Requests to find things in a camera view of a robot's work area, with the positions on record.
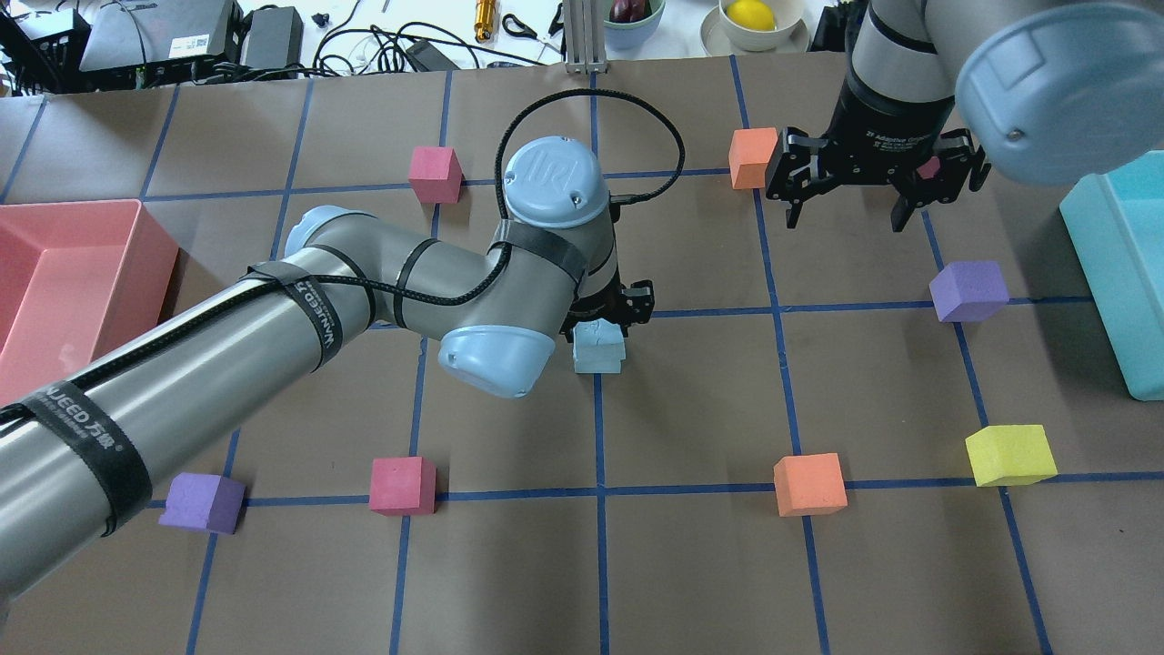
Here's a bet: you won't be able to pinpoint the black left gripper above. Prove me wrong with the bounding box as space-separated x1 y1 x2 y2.
558 272 656 341

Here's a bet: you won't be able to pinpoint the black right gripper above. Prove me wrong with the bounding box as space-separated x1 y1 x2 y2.
764 81 992 233

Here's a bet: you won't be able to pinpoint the light blue block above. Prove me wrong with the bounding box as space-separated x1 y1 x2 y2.
573 341 627 376
572 319 627 362

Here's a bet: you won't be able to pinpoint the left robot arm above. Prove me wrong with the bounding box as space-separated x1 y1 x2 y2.
1 136 652 604

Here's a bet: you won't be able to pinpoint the pink block far right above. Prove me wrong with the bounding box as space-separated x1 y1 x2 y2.
916 155 942 181

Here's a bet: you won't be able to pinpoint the orange block far right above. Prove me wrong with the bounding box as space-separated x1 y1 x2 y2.
728 126 780 190

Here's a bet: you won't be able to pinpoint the orange block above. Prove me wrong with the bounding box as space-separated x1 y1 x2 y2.
773 453 849 518
728 126 780 190

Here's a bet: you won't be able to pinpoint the purple block right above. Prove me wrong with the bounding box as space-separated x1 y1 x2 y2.
928 259 1010 323

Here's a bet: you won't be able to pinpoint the purple block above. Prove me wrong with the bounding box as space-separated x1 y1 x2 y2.
158 472 246 534
928 259 1010 323

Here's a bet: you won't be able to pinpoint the beige bowl with lemon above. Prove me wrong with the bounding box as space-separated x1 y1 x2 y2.
701 1 809 55

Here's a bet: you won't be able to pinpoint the yellow lemon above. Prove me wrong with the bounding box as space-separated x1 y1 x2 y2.
724 0 778 33

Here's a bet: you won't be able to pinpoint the pink block far left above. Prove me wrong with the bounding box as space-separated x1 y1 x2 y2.
409 145 463 205

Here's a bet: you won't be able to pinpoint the orange block near right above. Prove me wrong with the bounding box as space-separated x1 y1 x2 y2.
773 453 849 518

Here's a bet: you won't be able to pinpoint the cyan plastic bin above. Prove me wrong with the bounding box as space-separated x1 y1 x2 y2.
1059 150 1163 401

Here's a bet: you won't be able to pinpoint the blue bowl with fruit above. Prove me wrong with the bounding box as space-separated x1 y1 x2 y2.
599 1 667 50

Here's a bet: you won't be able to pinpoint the dark pink block near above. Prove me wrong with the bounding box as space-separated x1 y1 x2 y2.
367 456 437 517

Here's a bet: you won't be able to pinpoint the yellow block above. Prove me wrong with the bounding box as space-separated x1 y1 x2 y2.
964 423 1059 487

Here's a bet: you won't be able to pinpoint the black power adapter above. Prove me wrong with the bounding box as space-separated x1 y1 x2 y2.
404 38 460 72

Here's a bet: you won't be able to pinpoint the brass cylinder tool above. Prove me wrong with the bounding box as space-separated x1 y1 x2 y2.
473 0 497 43

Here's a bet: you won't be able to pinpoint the purple block left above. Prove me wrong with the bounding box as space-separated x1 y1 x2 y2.
158 472 246 534

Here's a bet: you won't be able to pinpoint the pink plastic bin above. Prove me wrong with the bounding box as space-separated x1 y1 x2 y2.
1 199 179 405

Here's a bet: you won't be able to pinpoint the black computer box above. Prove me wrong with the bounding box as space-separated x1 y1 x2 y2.
79 1 244 81

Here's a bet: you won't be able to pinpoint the aluminium frame post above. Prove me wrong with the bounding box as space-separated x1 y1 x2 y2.
562 0 608 74

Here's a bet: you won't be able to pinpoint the black handled scissors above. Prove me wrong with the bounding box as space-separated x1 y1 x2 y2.
501 1 565 42

